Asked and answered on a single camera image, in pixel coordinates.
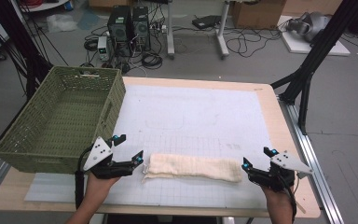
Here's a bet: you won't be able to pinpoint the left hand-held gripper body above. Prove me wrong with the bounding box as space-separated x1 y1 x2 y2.
82 136 135 180

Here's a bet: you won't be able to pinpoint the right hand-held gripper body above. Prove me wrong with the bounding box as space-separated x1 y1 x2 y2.
249 150 314 192

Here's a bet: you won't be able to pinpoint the cream white towel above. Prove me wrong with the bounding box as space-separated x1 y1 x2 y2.
141 151 243 184

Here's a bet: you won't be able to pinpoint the person's left hand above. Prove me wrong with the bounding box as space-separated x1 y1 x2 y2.
84 172 121 204

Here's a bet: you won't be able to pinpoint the person's right hand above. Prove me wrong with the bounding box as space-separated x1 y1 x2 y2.
260 185 295 217

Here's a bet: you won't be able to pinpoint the green woven plastic basket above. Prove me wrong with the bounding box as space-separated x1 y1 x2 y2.
0 65 128 175

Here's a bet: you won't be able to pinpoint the white grid mat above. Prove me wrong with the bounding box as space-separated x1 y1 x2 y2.
23 83 274 210

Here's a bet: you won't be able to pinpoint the grey bench power supply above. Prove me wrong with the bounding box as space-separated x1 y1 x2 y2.
96 35 112 63

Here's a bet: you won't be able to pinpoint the black computer tower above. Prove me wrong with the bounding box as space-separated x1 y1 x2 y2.
131 6 152 52
106 5 134 58

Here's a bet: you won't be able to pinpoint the white floor board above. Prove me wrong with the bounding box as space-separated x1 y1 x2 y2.
277 14 351 57

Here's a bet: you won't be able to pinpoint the white desk leg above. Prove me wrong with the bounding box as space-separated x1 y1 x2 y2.
165 0 177 61
215 0 231 61

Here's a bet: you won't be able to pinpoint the clear plastic bag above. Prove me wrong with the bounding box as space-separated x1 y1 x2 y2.
45 13 79 34

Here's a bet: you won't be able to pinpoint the grey rounded machine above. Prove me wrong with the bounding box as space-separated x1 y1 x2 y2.
284 11 333 43

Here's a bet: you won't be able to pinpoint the brown cardboard box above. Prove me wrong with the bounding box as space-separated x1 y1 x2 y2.
230 0 287 31

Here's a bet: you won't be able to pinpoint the flat black device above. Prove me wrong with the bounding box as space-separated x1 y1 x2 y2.
191 14 222 31

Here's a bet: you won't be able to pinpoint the aluminium rail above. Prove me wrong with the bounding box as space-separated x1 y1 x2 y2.
277 93 346 224

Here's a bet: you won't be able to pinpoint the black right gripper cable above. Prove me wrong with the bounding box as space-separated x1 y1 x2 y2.
283 175 303 224

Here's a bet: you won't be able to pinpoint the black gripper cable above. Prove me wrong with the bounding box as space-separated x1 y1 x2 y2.
283 175 303 224
74 145 95 210

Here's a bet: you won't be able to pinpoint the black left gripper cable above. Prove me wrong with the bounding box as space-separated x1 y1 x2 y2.
74 145 95 210

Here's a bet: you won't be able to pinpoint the coiled black cable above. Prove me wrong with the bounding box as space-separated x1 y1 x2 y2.
140 51 164 71

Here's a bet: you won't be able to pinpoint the loose black floor cables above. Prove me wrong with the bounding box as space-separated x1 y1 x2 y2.
224 27 284 59

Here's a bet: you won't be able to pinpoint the black metal frame stand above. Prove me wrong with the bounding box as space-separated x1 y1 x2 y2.
269 0 358 136
0 0 54 101

